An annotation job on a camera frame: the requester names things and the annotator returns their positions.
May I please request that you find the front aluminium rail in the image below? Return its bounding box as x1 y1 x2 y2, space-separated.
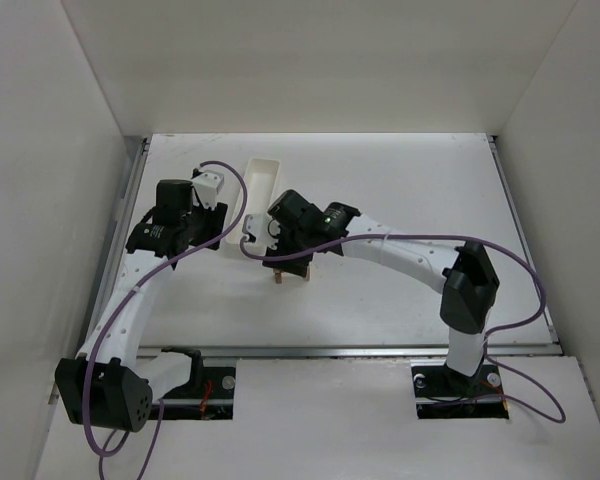
82 342 564 360

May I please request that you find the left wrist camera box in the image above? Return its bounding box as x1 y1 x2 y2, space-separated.
191 169 224 210

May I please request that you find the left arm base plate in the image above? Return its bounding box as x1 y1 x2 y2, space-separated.
163 363 237 421

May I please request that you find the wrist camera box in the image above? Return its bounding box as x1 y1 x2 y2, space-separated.
191 169 224 210
242 213 281 250

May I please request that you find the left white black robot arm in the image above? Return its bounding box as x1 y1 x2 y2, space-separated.
55 170 227 432

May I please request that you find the white plastic tray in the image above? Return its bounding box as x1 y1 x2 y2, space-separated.
225 157 282 251

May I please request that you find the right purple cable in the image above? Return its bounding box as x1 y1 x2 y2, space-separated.
238 234 567 425

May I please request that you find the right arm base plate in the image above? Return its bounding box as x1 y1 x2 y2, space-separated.
411 363 509 420

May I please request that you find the left aluminium rail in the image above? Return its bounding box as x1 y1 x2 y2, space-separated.
77 136 151 349

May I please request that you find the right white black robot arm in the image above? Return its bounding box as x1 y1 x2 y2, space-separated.
264 190 500 383

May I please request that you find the long light wood block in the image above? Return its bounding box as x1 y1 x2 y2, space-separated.
273 265 310 278

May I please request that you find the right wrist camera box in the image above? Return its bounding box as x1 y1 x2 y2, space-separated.
242 213 281 250

